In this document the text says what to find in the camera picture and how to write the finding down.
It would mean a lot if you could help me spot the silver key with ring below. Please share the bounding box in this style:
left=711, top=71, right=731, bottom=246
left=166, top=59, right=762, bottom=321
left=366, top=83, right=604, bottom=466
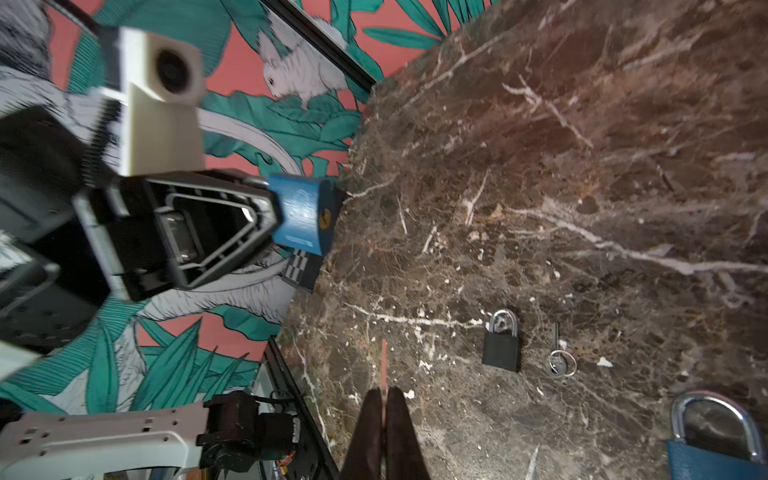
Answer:
left=545, top=323, right=578, bottom=378

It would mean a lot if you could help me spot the blue padlock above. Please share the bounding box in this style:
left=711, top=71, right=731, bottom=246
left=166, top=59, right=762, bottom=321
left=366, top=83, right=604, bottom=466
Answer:
left=268, top=174, right=347, bottom=256
left=666, top=389, right=767, bottom=479

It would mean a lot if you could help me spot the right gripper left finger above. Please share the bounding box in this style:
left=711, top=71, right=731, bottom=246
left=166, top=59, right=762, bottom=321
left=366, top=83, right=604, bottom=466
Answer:
left=339, top=388, right=383, bottom=480

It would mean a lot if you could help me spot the checkerboard calibration board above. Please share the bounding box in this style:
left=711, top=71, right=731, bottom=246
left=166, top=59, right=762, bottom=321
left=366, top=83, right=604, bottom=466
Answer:
left=282, top=250, right=324, bottom=292

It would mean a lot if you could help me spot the black padlock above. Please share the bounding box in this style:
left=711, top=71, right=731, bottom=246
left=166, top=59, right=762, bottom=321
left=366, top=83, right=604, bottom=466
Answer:
left=481, top=309, right=522, bottom=373

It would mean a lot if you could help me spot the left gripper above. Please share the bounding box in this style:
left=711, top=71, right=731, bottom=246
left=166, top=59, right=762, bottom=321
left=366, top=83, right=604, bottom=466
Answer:
left=72, top=173, right=283, bottom=300

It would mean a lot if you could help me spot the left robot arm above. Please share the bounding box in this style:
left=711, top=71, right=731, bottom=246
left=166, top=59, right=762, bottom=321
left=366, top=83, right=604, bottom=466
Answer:
left=1, top=106, right=301, bottom=479

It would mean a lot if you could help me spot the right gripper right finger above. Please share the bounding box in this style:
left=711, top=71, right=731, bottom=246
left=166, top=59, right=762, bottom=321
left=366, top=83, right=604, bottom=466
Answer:
left=384, top=387, right=430, bottom=480

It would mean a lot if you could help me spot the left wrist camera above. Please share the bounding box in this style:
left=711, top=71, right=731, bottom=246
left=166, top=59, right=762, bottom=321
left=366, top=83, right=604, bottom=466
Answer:
left=97, top=26, right=206, bottom=177

